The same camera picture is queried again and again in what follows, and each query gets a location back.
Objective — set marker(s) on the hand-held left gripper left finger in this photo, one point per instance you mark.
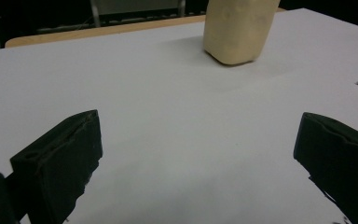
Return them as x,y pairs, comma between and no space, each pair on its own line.
59,161

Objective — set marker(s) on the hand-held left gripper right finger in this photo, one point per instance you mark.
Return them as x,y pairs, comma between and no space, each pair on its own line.
341,155

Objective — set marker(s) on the beige square cup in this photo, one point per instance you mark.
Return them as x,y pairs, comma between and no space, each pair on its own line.
239,31

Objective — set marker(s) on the white table mat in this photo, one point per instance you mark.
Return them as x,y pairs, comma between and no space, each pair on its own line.
180,124

